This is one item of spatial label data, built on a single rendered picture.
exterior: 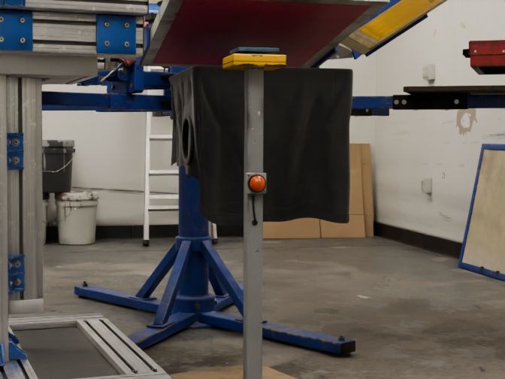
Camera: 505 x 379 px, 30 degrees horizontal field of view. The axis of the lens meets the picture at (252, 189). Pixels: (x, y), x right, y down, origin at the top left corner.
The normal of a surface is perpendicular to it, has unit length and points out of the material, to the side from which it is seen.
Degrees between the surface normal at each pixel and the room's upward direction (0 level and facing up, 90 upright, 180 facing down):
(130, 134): 90
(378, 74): 90
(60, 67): 90
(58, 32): 90
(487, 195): 79
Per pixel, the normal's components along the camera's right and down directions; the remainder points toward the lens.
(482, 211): -0.95, -0.18
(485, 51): -0.29, 0.05
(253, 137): 0.22, 0.05
